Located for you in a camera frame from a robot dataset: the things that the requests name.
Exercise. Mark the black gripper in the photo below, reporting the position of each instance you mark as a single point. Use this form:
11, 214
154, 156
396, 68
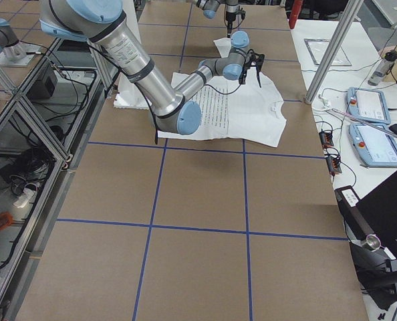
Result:
230, 17
254, 63

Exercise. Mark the white long-sleeve printed shirt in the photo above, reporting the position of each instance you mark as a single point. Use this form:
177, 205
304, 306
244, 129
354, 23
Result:
232, 111

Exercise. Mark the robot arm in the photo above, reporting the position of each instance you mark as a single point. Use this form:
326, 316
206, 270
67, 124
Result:
104, 23
210, 8

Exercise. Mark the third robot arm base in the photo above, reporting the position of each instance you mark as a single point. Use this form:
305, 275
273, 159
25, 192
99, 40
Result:
12, 51

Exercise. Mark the red fire extinguisher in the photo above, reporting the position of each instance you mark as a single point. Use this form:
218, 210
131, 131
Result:
295, 11

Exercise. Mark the black usb hub upper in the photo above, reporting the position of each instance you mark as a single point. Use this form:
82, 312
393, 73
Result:
326, 139

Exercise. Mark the black usb hub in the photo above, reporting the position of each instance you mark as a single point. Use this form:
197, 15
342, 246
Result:
333, 165
326, 139

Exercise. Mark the black usb hub lower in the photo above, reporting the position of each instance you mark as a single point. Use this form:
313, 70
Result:
333, 165

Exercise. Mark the upper blue teach pendant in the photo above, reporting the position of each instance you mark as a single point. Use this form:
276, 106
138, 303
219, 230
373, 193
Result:
368, 105

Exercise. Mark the blue teach pendant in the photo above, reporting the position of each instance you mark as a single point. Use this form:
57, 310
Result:
368, 105
374, 147

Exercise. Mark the clear water bottle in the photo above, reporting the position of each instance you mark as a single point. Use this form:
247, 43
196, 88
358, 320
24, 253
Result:
383, 68

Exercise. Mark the lower blue teach pendant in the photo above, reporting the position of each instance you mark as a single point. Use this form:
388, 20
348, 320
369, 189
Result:
374, 147

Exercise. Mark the black power supply box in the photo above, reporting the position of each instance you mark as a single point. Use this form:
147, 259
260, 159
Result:
44, 86

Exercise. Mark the black laptop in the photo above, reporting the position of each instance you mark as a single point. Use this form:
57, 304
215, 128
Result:
373, 214

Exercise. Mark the metal cup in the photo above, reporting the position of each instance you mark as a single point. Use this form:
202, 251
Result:
372, 242

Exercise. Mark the orange plastic part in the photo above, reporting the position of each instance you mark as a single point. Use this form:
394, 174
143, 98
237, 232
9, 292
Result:
6, 220

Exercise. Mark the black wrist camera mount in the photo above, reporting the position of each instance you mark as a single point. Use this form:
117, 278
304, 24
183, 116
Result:
254, 59

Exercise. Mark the aluminium frame cage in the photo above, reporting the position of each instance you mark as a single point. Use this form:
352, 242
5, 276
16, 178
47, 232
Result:
41, 144

